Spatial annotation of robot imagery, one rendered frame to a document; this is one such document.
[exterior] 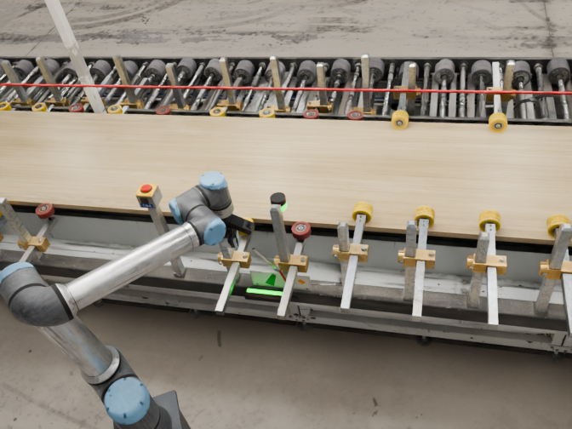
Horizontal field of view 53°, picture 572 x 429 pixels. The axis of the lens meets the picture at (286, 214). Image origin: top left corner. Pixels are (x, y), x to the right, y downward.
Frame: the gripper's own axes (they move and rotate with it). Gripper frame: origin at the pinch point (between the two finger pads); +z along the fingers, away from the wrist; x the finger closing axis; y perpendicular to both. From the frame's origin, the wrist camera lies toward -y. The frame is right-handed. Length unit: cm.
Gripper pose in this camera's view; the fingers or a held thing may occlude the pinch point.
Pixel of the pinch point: (237, 248)
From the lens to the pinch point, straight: 222.7
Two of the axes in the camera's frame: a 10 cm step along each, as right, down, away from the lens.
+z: 1.3, 7.0, 7.0
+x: -2.2, 7.1, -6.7
